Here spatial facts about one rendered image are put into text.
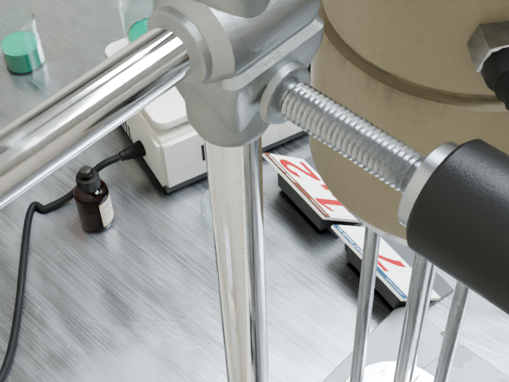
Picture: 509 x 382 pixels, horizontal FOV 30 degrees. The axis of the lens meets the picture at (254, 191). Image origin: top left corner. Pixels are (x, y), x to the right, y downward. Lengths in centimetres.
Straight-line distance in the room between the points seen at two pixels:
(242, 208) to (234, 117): 4
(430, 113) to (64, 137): 13
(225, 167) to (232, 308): 6
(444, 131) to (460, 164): 10
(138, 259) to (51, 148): 64
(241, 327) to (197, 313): 49
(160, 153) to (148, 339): 16
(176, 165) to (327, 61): 54
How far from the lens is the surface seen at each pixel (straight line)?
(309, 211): 83
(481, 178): 19
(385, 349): 76
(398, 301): 78
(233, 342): 31
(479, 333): 79
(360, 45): 29
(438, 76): 28
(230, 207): 25
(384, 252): 80
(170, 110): 82
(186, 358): 77
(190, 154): 84
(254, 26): 21
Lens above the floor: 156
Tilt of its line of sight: 49 degrees down
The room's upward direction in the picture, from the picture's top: 2 degrees counter-clockwise
